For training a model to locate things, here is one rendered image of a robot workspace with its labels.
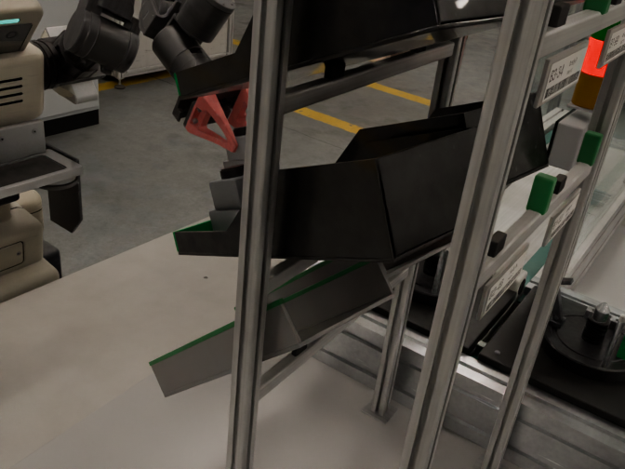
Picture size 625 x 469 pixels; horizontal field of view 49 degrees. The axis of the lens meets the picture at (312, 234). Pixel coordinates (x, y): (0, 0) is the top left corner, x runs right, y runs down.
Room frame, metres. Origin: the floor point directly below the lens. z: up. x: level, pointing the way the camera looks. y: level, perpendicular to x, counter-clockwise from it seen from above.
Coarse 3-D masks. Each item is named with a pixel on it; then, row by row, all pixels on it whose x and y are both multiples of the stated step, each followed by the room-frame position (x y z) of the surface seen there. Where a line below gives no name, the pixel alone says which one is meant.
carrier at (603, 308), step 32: (512, 320) 0.86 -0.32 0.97; (576, 320) 0.85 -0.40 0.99; (608, 320) 0.80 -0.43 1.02; (480, 352) 0.77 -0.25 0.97; (512, 352) 0.78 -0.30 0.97; (544, 352) 0.79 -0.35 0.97; (576, 352) 0.77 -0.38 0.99; (608, 352) 0.74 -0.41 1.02; (544, 384) 0.72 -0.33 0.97; (576, 384) 0.72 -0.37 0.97; (608, 384) 0.73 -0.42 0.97; (608, 416) 0.67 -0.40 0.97
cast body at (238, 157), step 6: (234, 132) 0.82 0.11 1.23; (240, 132) 0.82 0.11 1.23; (240, 138) 0.80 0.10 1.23; (240, 144) 0.80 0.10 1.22; (240, 150) 0.80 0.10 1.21; (228, 156) 0.82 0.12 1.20; (234, 156) 0.81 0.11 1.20; (240, 156) 0.80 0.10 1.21; (228, 162) 0.82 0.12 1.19; (234, 162) 0.81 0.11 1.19; (240, 162) 0.80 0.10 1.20
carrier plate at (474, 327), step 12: (480, 288) 0.94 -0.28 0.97; (480, 300) 0.90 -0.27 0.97; (504, 300) 0.91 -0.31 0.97; (384, 312) 0.85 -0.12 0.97; (420, 312) 0.85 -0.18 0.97; (432, 312) 0.85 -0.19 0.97; (492, 312) 0.87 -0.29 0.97; (504, 312) 0.90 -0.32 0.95; (408, 324) 0.82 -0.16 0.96; (420, 324) 0.82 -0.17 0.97; (480, 324) 0.84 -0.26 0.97; (492, 324) 0.86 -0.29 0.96; (468, 336) 0.80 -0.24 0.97; (480, 336) 0.81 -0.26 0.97; (468, 348) 0.78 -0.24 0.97
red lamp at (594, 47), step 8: (592, 40) 1.03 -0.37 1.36; (600, 40) 1.03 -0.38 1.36; (592, 48) 1.03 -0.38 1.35; (600, 48) 1.02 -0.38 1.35; (592, 56) 1.02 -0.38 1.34; (584, 64) 1.03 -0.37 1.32; (592, 64) 1.02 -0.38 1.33; (584, 72) 1.03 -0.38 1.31; (592, 72) 1.02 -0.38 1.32; (600, 72) 1.02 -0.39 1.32
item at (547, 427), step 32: (384, 320) 0.83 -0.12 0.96; (320, 352) 0.85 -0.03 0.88; (352, 352) 0.82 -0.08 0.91; (416, 352) 0.77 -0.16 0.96; (416, 384) 0.76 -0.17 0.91; (480, 384) 0.71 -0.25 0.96; (448, 416) 0.73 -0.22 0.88; (480, 416) 0.71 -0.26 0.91; (544, 416) 0.67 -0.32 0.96; (576, 416) 0.67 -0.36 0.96; (512, 448) 0.68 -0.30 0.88; (544, 448) 0.66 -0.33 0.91; (576, 448) 0.65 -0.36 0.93; (608, 448) 0.63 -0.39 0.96
